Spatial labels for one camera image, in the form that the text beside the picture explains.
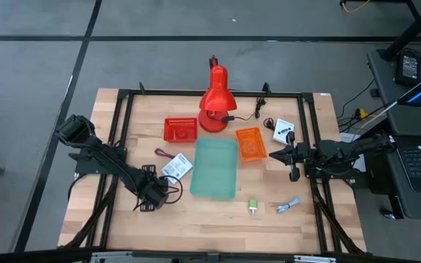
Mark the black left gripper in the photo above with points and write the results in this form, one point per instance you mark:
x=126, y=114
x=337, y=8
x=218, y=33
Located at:
x=155, y=191

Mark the green wall charger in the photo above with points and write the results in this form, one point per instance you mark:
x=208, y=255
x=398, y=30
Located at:
x=252, y=204

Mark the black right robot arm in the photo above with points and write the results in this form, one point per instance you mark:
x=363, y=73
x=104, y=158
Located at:
x=342, y=148

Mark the dark grey side desk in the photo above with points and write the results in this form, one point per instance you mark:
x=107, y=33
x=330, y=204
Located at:
x=415, y=124

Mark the teal translucent plastic bin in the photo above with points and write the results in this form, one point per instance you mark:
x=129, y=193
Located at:
x=214, y=168

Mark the black desk leg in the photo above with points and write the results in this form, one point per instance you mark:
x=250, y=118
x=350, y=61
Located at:
x=415, y=29

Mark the red plastic basket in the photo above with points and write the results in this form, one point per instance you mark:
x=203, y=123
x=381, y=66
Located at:
x=170, y=135

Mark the orange plastic basket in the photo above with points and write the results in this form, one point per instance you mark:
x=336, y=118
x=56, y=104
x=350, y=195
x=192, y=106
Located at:
x=250, y=146

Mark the yellow plug connector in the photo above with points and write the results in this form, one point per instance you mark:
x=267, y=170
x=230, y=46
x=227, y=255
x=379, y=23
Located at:
x=361, y=114

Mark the black aluminium table frame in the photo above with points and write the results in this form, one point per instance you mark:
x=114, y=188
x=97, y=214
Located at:
x=166, y=92

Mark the grey metal bracket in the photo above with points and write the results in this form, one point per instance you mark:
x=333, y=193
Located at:
x=314, y=259
x=112, y=257

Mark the white paper sheet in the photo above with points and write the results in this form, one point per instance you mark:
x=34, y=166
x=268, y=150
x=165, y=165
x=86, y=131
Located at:
x=347, y=137

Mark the black power adapter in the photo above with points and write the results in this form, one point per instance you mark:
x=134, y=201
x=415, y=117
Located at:
x=409, y=67

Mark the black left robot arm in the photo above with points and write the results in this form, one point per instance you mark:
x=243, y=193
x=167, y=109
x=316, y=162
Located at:
x=104, y=157

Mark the white box with black picture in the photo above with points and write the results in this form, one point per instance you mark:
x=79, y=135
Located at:
x=281, y=128

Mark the red desk lamp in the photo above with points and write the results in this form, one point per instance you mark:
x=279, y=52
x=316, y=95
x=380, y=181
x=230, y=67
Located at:
x=218, y=95

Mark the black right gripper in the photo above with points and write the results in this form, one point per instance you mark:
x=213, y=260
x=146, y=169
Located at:
x=303, y=155

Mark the black front crossbar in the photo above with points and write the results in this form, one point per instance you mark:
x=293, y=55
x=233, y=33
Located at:
x=49, y=255

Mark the white box with barcode labels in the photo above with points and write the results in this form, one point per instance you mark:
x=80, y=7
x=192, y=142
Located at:
x=177, y=166

